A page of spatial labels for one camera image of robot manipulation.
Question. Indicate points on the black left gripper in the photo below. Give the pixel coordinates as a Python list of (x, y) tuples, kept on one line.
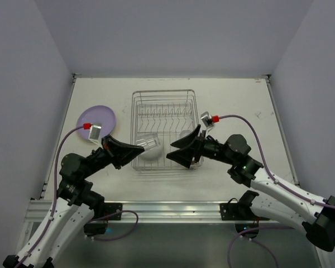
[(109, 152)]

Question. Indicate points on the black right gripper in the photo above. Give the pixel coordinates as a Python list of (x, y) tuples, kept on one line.
[(197, 147)]

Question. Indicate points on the large clear glass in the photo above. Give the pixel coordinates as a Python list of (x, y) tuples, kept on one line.
[(184, 133)]

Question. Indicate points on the small clear glass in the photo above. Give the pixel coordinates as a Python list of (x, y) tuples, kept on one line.
[(148, 141)]

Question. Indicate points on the purple plate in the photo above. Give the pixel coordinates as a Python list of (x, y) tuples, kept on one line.
[(99, 115)]

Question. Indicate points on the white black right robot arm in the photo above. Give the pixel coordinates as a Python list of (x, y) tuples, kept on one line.
[(268, 196)]

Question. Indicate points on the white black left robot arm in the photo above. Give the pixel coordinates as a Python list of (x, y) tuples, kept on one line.
[(74, 203)]

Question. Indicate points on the white bowl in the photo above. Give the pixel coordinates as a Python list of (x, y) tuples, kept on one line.
[(152, 153)]

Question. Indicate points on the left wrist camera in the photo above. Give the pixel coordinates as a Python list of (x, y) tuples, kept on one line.
[(94, 134)]

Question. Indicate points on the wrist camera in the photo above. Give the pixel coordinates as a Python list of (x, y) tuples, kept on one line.
[(207, 120), (94, 134)]

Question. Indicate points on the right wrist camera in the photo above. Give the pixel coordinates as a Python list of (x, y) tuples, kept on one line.
[(207, 120)]

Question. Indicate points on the metal wire dish rack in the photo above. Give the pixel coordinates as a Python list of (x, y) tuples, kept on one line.
[(166, 113)]

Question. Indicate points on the aluminium front rail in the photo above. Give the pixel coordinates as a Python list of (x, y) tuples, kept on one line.
[(206, 212)]

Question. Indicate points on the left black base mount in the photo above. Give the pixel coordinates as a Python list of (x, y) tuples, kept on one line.
[(94, 227)]

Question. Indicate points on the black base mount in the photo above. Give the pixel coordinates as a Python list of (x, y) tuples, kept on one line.
[(94, 227), (244, 219)]

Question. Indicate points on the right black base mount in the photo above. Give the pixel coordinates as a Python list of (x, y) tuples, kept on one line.
[(244, 219)]

